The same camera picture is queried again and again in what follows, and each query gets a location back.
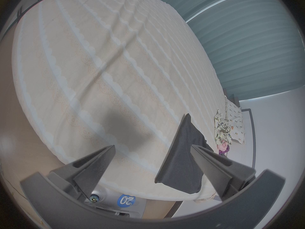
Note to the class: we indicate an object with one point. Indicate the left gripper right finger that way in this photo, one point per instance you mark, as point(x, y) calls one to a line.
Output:
point(221, 173)

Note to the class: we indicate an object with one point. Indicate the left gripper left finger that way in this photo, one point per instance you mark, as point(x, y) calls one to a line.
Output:
point(90, 173)

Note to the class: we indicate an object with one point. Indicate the black T-shirt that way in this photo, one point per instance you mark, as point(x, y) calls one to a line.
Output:
point(183, 161)

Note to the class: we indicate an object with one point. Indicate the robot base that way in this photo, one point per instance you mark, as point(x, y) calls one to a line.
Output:
point(114, 201)

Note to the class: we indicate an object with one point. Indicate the bed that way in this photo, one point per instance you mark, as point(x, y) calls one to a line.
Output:
point(114, 80)

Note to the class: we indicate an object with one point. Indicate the purple garment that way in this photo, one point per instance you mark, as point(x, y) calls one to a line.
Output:
point(225, 151)

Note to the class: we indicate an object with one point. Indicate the pink garment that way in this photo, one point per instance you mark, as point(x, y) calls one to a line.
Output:
point(222, 147)

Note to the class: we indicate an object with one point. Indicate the white printed garment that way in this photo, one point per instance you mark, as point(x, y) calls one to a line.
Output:
point(221, 127)

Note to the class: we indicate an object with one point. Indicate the white printed pillow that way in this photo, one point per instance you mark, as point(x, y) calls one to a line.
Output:
point(236, 120)

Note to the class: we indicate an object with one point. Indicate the grey bedside table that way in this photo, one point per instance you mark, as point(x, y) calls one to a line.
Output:
point(232, 99)

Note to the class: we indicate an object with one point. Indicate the blue-green curtain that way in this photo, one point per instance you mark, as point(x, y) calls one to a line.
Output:
point(250, 46)
point(181, 1)

